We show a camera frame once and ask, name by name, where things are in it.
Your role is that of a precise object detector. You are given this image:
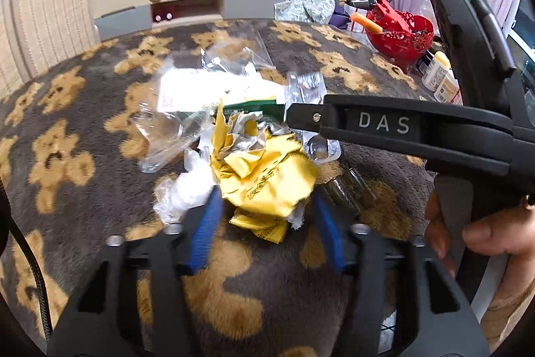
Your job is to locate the white paper sheet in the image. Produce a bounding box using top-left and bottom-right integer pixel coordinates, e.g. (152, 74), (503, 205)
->
(158, 68), (282, 116)

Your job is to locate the green packet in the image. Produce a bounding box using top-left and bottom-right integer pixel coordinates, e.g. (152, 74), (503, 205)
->
(216, 98), (293, 128)

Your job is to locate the black braided cable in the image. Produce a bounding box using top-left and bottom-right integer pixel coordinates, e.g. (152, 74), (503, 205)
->
(0, 173), (54, 343)

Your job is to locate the person's right hand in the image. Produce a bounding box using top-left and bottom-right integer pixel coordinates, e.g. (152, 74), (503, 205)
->
(425, 190), (535, 279)

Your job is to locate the floral grey cloth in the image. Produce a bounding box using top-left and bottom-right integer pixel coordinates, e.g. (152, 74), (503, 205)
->
(274, 0), (338, 24)

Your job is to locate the white plastic bag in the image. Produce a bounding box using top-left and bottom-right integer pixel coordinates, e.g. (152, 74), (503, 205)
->
(152, 164), (220, 225)

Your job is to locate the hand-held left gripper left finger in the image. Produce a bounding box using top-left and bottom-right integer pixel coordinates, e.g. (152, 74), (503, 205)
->
(46, 187), (226, 357)

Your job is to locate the large clear plastic bag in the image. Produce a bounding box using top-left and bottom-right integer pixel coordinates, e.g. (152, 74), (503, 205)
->
(134, 89), (218, 174)

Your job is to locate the brown bear-print blanket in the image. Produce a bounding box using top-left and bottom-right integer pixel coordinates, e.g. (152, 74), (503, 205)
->
(0, 18), (460, 357)

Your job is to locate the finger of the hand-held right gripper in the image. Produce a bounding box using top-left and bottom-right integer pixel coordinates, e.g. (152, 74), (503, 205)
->
(285, 102), (327, 132)

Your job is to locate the window frame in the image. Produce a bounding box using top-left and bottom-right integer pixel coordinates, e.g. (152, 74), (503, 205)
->
(508, 0), (535, 94)

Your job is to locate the person's right forearm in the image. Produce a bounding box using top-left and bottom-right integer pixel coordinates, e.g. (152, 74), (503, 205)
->
(472, 254), (535, 347)

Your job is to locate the yellow wrapper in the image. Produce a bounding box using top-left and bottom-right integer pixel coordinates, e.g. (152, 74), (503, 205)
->
(209, 102), (322, 245)

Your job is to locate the red lattice basket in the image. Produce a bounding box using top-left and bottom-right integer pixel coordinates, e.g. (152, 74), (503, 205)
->
(363, 0), (436, 64)

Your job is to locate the small clear glass jar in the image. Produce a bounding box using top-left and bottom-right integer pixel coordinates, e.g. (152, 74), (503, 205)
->
(323, 176), (361, 216)
(345, 166), (380, 208)

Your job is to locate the clear wrapper with plastic forks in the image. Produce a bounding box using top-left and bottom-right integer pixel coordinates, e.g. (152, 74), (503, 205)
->
(284, 70), (332, 107)

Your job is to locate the cluster of assorted bottles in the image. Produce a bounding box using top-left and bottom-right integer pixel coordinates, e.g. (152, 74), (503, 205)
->
(415, 50), (463, 107)

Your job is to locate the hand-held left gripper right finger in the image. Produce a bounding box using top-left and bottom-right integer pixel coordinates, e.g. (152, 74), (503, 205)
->
(311, 196), (491, 357)

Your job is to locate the orange stick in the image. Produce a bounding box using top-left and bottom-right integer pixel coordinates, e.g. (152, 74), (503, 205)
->
(350, 12), (384, 34)

